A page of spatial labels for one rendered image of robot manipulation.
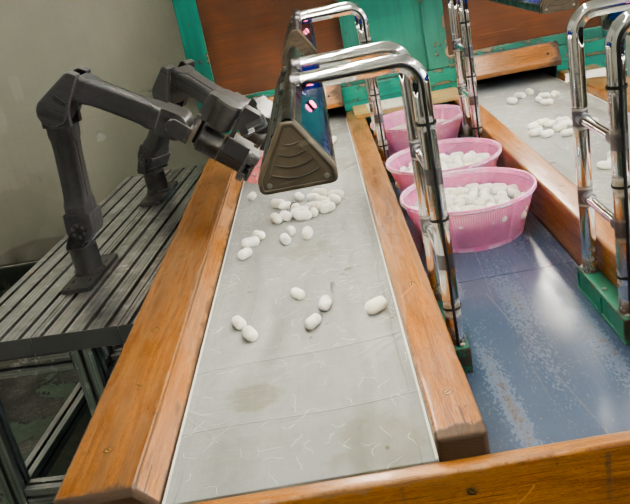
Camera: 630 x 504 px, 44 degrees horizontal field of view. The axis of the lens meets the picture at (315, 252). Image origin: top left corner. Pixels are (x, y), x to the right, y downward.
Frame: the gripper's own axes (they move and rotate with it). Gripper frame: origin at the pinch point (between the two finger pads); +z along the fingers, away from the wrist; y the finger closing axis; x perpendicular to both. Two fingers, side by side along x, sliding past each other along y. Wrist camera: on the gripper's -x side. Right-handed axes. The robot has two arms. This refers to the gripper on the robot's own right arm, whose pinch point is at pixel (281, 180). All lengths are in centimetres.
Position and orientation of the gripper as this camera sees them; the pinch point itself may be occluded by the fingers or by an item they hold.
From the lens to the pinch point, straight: 169.3
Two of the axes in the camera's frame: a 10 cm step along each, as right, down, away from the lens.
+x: -4.9, 8.1, 3.0
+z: 8.7, 4.5, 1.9
